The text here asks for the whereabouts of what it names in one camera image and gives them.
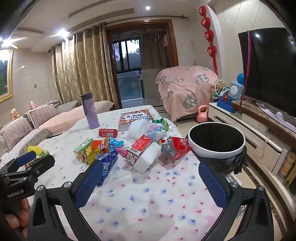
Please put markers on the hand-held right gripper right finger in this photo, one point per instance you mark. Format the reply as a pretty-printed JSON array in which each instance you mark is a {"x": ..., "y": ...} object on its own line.
[{"x": 212, "y": 185}]

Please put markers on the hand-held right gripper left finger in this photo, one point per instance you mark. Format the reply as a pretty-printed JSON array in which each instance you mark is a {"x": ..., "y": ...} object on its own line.
[{"x": 89, "y": 183}]

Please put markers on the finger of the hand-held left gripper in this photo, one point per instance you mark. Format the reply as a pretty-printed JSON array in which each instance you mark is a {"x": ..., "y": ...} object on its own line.
[
  {"x": 40, "y": 164},
  {"x": 27, "y": 158}
]

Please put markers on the white bowl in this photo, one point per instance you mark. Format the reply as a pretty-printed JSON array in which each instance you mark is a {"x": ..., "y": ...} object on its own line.
[{"x": 208, "y": 150}]

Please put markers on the pastel wrappers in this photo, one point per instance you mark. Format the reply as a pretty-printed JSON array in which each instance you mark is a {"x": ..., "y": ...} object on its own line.
[{"x": 155, "y": 134}]

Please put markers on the person's left hand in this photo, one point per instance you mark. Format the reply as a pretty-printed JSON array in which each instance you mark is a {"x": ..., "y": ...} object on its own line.
[{"x": 22, "y": 213}]

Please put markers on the yellow and green packet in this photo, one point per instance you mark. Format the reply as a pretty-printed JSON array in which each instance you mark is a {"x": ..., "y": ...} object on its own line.
[{"x": 37, "y": 150}]

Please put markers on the striped pink pillow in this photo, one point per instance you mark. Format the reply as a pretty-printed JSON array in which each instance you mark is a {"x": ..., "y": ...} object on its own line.
[
  {"x": 18, "y": 133},
  {"x": 44, "y": 115}
]

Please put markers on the yellow snack wrapper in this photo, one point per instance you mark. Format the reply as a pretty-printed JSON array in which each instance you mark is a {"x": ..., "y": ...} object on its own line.
[{"x": 91, "y": 156}]

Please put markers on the blue plastic bag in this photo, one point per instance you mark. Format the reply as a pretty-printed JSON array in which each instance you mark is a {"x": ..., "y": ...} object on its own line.
[{"x": 108, "y": 162}]

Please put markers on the black bin liner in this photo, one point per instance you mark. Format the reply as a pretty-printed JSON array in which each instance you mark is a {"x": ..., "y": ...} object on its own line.
[{"x": 231, "y": 162}]

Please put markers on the green juice box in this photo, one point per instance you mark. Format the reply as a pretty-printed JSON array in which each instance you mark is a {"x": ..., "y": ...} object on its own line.
[{"x": 82, "y": 147}]

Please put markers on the orange snack wrapper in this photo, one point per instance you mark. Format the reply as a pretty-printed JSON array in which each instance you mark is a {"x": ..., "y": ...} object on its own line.
[{"x": 100, "y": 144}]

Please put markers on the teddy bear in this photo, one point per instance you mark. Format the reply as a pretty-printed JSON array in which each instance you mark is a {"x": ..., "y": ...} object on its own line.
[{"x": 15, "y": 114}]

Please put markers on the pink wrapper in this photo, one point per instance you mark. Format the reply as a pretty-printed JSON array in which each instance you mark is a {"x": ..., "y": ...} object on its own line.
[{"x": 122, "y": 151}]

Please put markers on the pink plush toy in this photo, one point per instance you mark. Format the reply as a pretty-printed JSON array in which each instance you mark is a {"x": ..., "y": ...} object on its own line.
[{"x": 32, "y": 104}]

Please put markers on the red and silver snack bag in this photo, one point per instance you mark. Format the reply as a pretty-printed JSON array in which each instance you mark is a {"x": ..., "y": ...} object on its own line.
[{"x": 179, "y": 143}]

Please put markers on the red can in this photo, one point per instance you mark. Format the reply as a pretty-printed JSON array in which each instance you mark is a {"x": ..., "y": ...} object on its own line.
[{"x": 107, "y": 132}]

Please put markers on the pink sofa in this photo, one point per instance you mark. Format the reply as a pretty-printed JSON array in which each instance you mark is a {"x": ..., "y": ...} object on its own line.
[{"x": 69, "y": 115}]

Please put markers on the white foam block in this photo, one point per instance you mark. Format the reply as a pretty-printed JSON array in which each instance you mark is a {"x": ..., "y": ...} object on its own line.
[{"x": 146, "y": 160}]

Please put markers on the red milk carton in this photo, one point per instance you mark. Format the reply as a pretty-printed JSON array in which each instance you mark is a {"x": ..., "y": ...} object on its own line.
[{"x": 141, "y": 144}]

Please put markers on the white television cabinet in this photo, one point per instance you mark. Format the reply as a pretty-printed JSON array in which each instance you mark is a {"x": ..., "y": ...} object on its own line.
[{"x": 233, "y": 120}]

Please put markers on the pink kettlebell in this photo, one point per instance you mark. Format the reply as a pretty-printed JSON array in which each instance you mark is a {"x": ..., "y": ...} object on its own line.
[{"x": 201, "y": 117}]

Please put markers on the purple bottle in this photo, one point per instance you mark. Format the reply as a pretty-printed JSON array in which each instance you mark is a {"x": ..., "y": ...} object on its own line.
[{"x": 91, "y": 113}]

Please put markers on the clear bubble wrap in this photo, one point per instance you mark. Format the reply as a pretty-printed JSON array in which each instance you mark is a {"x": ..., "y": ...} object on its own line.
[{"x": 138, "y": 128}]

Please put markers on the golden ornament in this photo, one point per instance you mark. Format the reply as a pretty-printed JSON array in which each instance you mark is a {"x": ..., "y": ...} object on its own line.
[{"x": 288, "y": 166}]

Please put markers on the stack of children's books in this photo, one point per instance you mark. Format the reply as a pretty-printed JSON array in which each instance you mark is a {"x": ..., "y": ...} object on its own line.
[{"x": 131, "y": 118}]

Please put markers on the green foil wrapper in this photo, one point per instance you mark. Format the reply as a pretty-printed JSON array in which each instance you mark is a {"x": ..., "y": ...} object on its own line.
[{"x": 163, "y": 122}]

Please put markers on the blue toy machine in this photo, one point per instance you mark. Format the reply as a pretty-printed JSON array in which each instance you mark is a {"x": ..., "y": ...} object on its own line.
[{"x": 225, "y": 102}]

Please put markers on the gold framed painting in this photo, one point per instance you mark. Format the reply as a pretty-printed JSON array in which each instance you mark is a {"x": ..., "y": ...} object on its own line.
[{"x": 4, "y": 76}]

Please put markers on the light blue cube toy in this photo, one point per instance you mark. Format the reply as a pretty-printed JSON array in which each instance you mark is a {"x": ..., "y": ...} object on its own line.
[{"x": 235, "y": 90}]

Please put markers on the ferris wheel toy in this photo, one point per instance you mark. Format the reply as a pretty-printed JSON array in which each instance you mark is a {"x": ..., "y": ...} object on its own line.
[{"x": 218, "y": 85}]

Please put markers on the armchair with pink heart cover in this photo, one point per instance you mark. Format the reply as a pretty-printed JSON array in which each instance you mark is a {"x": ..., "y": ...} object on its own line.
[{"x": 185, "y": 88}]

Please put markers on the gold patterned curtain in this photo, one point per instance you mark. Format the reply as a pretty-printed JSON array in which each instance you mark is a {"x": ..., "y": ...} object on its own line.
[{"x": 81, "y": 64}]

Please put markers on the blue spiky ball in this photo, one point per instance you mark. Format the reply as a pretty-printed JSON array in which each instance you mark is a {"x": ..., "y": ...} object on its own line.
[{"x": 241, "y": 78}]

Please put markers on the black television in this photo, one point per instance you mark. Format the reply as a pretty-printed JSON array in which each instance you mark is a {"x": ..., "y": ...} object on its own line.
[{"x": 268, "y": 69}]

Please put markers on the wooden framed glass door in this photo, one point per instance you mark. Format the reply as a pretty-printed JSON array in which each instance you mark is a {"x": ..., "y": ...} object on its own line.
[{"x": 174, "y": 46}]

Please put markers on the brown curtain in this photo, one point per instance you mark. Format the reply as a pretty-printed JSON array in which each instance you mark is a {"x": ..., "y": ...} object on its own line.
[{"x": 159, "y": 51}]

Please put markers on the red hanging decorations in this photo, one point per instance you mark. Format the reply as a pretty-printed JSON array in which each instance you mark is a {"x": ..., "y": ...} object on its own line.
[{"x": 209, "y": 34}]

